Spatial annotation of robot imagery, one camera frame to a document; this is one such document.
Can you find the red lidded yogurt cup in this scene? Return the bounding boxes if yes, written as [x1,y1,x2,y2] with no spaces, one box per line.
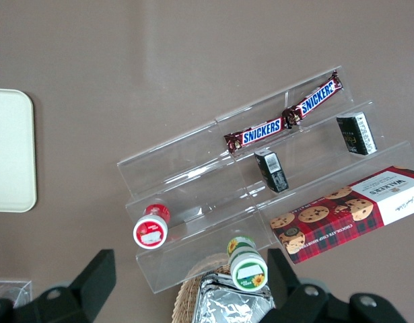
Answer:
[132,202,172,250]

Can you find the clear acrylic tiered shelf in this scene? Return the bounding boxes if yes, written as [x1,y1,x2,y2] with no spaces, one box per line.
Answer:
[116,65,414,295]

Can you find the foil wrapped sandwich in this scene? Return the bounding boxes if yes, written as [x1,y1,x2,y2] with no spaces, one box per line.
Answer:
[193,273,276,323]

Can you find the Walkers red tartan cookie box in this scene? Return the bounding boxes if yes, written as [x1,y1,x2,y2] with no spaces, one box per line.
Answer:
[269,165,414,265]

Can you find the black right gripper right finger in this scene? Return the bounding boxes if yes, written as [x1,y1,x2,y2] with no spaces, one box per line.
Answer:
[260,248,408,323]

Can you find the black box with white side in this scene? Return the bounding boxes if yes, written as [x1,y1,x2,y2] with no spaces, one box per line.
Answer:
[336,111,378,156]

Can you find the woven wicker basket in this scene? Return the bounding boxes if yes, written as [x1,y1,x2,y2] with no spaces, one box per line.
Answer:
[171,252,235,323]

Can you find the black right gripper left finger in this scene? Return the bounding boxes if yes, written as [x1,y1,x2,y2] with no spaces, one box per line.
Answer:
[0,248,117,323]

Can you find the clear plastic container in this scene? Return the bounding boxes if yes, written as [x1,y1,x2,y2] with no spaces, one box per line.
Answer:
[0,279,34,309]

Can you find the green lidded sunflower cup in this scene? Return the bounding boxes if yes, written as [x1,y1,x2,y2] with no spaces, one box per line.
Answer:
[226,236,269,292]

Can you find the cream plastic tray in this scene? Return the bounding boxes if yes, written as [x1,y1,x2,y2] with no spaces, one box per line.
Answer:
[0,87,38,213]

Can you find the Snickers chocolate bar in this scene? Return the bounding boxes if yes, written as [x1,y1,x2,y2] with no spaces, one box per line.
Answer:
[282,70,344,127]
[223,117,291,154]

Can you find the small black box with barcode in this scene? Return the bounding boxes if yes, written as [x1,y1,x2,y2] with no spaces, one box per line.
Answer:
[254,149,290,194]

